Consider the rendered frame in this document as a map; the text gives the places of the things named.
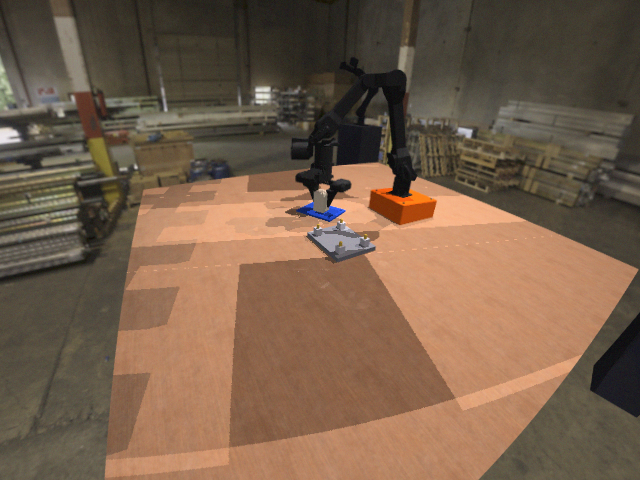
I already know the blue plate with square handle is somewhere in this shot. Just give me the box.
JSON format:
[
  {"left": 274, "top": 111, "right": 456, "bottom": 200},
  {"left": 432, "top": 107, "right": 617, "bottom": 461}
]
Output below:
[{"left": 296, "top": 189, "right": 346, "bottom": 222}]

